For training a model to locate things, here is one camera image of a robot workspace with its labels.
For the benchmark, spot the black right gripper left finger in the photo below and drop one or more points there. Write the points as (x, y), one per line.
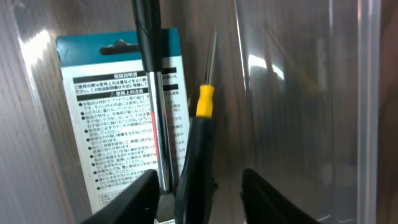
(138, 203)

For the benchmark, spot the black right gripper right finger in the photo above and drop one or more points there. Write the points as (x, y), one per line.
(264, 204)

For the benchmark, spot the black yellow screwdriver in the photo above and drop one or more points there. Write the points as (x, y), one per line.
(194, 195)

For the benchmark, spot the clear plastic container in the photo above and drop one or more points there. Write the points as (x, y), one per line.
(303, 89)

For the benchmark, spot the blue white cardboard box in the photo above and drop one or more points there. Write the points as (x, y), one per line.
(108, 101)

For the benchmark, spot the small black-handled hammer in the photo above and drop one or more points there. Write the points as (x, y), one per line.
(149, 36)

